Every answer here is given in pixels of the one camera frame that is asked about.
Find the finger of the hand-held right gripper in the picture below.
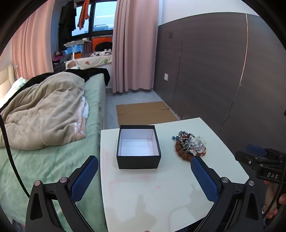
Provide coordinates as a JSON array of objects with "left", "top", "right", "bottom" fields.
[{"left": 235, "top": 145, "right": 268, "bottom": 166}]

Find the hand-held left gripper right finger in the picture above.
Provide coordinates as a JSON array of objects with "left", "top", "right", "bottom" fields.
[{"left": 190, "top": 155, "right": 265, "bottom": 232}]

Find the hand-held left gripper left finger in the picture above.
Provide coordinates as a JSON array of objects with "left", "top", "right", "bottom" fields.
[{"left": 25, "top": 155, "right": 99, "bottom": 232}]

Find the brown seed bead bracelet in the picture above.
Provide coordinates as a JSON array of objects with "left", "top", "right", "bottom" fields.
[{"left": 174, "top": 139, "right": 206, "bottom": 163}]

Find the pile of beaded jewelry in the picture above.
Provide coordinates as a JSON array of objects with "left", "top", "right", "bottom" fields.
[{"left": 172, "top": 131, "right": 207, "bottom": 157}]

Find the black gift box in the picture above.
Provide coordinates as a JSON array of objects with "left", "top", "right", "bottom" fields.
[{"left": 117, "top": 125, "right": 162, "bottom": 169}]

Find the person's right hand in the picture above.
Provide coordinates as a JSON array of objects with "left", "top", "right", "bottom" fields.
[{"left": 264, "top": 180, "right": 286, "bottom": 220}]

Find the bed with green sheet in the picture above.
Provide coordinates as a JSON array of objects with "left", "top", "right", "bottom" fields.
[{"left": 0, "top": 71, "right": 108, "bottom": 232}]

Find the pink and white cloth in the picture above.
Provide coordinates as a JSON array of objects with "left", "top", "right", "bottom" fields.
[{"left": 75, "top": 96, "right": 90, "bottom": 139}]

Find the beige blanket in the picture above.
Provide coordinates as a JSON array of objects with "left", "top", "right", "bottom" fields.
[{"left": 0, "top": 72, "right": 87, "bottom": 150}]

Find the flat brown cardboard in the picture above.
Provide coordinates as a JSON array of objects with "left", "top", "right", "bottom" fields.
[{"left": 116, "top": 101, "right": 179, "bottom": 130}]

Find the black cloth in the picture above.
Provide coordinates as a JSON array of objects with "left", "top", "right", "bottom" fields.
[{"left": 27, "top": 68, "right": 111, "bottom": 87}]

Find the pale green pillow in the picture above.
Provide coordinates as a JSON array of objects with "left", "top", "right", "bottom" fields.
[{"left": 0, "top": 77, "right": 29, "bottom": 105}]

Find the printed bedding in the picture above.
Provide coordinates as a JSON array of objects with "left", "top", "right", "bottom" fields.
[{"left": 65, "top": 52, "right": 113, "bottom": 72}]

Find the beige headboard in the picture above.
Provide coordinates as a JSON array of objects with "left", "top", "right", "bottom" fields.
[{"left": 0, "top": 63, "right": 16, "bottom": 99}]

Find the white drying rack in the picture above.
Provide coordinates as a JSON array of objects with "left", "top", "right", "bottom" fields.
[{"left": 64, "top": 40, "right": 90, "bottom": 61}]

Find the orange and black box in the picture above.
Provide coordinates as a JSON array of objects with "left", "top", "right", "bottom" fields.
[{"left": 92, "top": 36, "right": 113, "bottom": 53}]

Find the pink curtain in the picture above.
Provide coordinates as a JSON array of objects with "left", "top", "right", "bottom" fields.
[
  {"left": 111, "top": 0, "right": 160, "bottom": 94},
  {"left": 11, "top": 0, "right": 55, "bottom": 81}
]

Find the black hanging garment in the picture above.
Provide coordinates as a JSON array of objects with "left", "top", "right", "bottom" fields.
[{"left": 58, "top": 1, "right": 78, "bottom": 48}]

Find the orange hanging garment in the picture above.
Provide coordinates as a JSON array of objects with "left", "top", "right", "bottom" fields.
[{"left": 77, "top": 0, "right": 91, "bottom": 30}]

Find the window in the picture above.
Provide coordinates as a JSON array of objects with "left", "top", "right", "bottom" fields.
[{"left": 71, "top": 0, "right": 118, "bottom": 38}]

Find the black cable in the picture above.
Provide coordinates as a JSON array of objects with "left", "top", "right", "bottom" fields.
[{"left": 0, "top": 109, "right": 30, "bottom": 198}]

